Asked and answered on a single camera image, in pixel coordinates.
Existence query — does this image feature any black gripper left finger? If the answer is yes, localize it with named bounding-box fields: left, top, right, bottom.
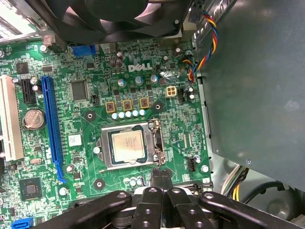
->
left=32, top=168, right=163, bottom=229

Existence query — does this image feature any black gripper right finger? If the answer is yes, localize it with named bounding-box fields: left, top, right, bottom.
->
left=162, top=168, right=296, bottom=229

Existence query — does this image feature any thin wire locking lever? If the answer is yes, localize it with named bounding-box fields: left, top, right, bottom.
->
left=98, top=167, right=165, bottom=173

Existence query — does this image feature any metal socket cover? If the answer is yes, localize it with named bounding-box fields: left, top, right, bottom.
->
left=96, top=118, right=166, bottom=170

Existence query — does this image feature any CPU with silver top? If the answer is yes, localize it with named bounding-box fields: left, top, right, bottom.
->
left=111, top=130, right=145, bottom=165

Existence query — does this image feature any black RAM slot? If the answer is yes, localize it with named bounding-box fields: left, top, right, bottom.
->
left=171, top=182, right=214, bottom=193

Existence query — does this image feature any black open PC case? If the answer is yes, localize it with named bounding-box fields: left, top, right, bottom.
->
left=0, top=0, right=305, bottom=229

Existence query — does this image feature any black chipset chip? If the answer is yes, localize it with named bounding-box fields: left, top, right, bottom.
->
left=19, top=177, right=42, bottom=201

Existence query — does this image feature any blue SATA port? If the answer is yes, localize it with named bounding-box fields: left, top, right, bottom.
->
left=10, top=217, right=34, bottom=229

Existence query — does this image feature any long blue expansion slot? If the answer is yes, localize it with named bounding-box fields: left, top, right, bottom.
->
left=41, top=75, right=68, bottom=184

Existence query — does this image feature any silver coin battery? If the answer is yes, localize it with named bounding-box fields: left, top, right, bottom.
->
left=22, top=109, right=46, bottom=131

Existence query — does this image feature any black square chip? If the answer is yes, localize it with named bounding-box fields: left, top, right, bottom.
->
left=71, top=80, right=88, bottom=101

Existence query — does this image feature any white expansion slot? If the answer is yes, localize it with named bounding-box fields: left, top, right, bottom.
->
left=0, top=75, right=25, bottom=162

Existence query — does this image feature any grey power supply unit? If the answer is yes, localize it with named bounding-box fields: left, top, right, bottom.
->
left=192, top=0, right=305, bottom=191

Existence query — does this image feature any white four-pin power connector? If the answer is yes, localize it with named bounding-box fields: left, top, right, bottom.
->
left=165, top=86, right=178, bottom=98

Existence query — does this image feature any short black expansion slot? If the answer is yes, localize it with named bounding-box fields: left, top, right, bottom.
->
left=21, top=78, right=37, bottom=104

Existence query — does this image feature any green motherboard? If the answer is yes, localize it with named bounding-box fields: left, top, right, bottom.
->
left=0, top=40, right=214, bottom=229

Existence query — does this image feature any blue VGA connector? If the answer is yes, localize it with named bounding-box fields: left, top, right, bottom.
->
left=71, top=44, right=98, bottom=57

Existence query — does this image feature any black case fan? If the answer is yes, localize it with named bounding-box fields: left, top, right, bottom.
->
left=30, top=0, right=191, bottom=45

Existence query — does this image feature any power wire bundle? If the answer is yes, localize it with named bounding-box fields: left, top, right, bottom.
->
left=220, top=164, right=286, bottom=206

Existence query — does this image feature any coloured fan wire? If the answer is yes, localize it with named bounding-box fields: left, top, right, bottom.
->
left=183, top=10, right=219, bottom=84

